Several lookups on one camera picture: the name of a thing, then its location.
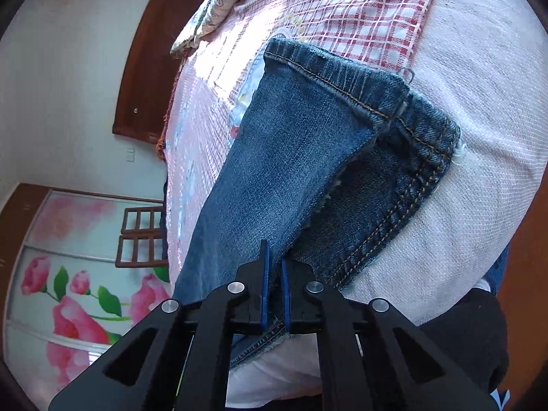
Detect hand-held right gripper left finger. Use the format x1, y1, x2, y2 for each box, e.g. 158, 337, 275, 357
48, 240, 271, 411

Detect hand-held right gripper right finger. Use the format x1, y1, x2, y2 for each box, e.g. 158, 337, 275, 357
280, 258, 500, 411

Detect blue denim pants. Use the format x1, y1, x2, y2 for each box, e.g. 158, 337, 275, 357
171, 38, 461, 371

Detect brown wooden lattice chair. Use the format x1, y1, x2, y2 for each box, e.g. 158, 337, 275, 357
116, 206, 170, 270

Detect black cloth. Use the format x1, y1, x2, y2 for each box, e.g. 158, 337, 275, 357
422, 287, 510, 395

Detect floral wardrobe door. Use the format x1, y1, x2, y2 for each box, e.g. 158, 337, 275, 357
0, 182, 173, 395

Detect dark wooden headboard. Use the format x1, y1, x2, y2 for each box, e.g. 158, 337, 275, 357
112, 0, 227, 144

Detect patterned pillow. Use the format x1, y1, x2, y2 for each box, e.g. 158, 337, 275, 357
170, 0, 275, 56

